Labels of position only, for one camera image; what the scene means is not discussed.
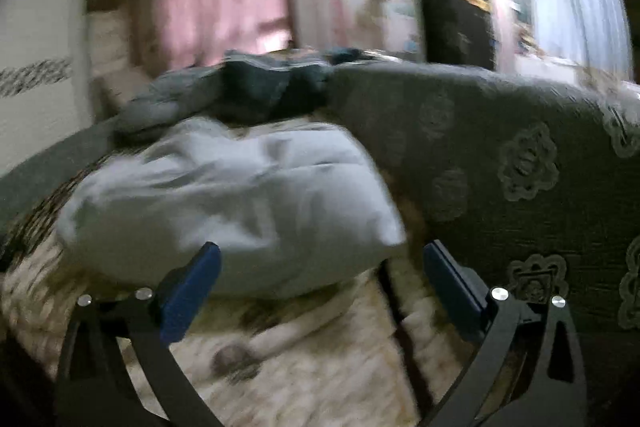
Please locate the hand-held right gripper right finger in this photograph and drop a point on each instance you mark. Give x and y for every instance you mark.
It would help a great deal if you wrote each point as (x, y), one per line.
(450, 287)

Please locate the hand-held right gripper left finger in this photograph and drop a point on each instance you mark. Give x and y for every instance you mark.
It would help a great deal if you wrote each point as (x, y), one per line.
(192, 292)

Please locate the light blue puffy jacket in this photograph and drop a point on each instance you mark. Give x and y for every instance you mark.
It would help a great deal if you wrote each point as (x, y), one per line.
(225, 207)

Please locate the dark blue clothes pile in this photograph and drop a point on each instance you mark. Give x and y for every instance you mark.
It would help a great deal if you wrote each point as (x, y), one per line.
(270, 87)

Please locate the beige patterned blanket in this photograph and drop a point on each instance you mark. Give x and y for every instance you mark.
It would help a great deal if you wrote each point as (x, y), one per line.
(325, 357)

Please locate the grey floral sofa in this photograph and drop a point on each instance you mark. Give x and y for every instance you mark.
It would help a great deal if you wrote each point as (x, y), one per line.
(450, 132)

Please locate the grey bed sheet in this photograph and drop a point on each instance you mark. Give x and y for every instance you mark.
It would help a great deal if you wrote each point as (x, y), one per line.
(45, 172)

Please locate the wooden cabinet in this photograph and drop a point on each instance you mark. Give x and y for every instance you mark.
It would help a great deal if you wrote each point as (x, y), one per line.
(112, 52)

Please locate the black wardrobe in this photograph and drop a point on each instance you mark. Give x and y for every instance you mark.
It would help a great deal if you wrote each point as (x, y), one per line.
(452, 17)

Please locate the blue curtain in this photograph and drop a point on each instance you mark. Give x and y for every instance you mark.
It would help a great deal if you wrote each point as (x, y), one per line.
(580, 17)

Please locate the small wall picture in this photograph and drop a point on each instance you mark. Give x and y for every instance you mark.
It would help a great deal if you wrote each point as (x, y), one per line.
(520, 2)

